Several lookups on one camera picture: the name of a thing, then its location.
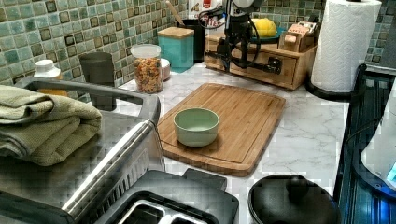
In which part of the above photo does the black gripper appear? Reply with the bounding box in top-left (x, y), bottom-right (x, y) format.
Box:
top-left (218, 14), bottom-right (251, 72)

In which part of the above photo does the black drawer handle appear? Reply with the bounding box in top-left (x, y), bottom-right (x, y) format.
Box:
top-left (205, 50), bottom-right (283, 75)

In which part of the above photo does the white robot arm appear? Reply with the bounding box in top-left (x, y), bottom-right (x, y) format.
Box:
top-left (218, 0), bottom-right (263, 72)

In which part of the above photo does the wooden drawer box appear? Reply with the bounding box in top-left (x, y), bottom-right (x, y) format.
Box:
top-left (205, 35), bottom-right (316, 90)

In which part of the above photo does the yellow toy lemon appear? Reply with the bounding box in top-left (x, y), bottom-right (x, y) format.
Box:
top-left (252, 18), bottom-right (276, 38)

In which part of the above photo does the oat bites cereal box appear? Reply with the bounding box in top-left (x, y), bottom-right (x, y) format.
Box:
top-left (188, 0), bottom-right (225, 28)

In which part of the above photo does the black utensil holder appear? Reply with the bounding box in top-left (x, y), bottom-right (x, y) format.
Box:
top-left (178, 19), bottom-right (205, 63)

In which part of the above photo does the blue plate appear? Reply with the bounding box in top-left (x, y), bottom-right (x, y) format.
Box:
top-left (250, 27), bottom-right (285, 44)

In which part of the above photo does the wooden spatula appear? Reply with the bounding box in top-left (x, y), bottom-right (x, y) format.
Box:
top-left (165, 0), bottom-right (185, 26)

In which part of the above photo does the tea bag box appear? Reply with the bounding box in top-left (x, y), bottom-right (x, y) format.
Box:
top-left (278, 21), bottom-right (320, 52)

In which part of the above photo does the teal canister with wooden lid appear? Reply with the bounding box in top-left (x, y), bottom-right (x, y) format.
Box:
top-left (158, 27), bottom-right (194, 73)

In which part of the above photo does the small pink lidded jar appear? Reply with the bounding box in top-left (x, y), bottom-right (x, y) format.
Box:
top-left (161, 59), bottom-right (171, 81)

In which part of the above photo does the bamboo cutting board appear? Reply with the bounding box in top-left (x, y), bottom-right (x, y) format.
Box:
top-left (158, 83), bottom-right (286, 176)

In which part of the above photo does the clear cereal jar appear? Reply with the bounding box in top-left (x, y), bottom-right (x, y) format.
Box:
top-left (131, 44), bottom-right (163, 93)

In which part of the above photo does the green bowl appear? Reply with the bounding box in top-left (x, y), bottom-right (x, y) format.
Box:
top-left (173, 107), bottom-right (219, 147)

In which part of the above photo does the paper towel roll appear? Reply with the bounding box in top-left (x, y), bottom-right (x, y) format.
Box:
top-left (311, 0), bottom-right (382, 90)

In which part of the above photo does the black paper towel holder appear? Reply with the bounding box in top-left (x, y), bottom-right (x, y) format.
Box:
top-left (304, 63), bottom-right (367, 103)

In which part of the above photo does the dark grey cup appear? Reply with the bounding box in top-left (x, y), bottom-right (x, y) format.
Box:
top-left (79, 51), bottom-right (117, 111)

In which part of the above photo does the stainless toaster oven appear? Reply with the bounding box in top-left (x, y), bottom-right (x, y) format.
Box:
top-left (0, 77), bottom-right (164, 224)

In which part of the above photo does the black pot lid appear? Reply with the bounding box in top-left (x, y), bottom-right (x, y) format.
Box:
top-left (247, 175), bottom-right (341, 224)

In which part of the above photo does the black slot toaster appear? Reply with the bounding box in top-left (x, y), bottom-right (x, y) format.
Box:
top-left (94, 168), bottom-right (239, 224)

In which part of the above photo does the white-capped spice bottle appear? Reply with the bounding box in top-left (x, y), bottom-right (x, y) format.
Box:
top-left (34, 59), bottom-right (67, 96)

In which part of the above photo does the folded beige towel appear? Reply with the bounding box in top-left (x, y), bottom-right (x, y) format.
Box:
top-left (0, 85), bottom-right (102, 166)

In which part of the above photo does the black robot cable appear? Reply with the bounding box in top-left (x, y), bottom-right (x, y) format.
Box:
top-left (197, 6), bottom-right (262, 70)

